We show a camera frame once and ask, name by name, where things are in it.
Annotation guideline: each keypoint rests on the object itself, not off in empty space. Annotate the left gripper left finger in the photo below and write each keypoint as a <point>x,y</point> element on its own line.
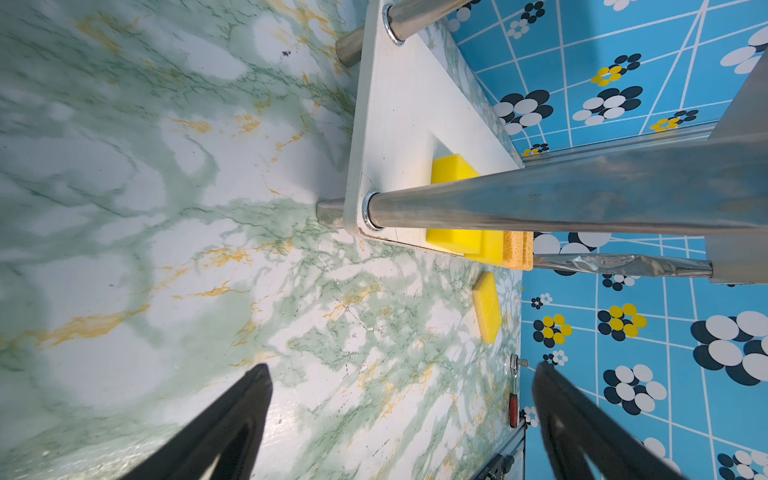
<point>224,439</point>

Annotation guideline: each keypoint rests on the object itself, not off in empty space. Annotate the orange sponge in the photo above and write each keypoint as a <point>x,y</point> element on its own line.
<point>517,253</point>

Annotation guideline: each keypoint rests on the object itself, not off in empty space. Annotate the red handled ratchet tool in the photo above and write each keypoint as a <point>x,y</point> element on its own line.
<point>515,365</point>

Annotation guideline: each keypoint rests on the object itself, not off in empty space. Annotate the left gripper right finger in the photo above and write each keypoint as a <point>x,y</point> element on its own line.
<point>576,434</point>

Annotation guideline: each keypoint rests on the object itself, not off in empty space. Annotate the white two-tier shelf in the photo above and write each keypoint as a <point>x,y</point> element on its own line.
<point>630,137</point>

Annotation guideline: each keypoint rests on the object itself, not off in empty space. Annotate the yellow sponge diagonal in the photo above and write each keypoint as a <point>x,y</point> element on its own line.
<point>487,307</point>

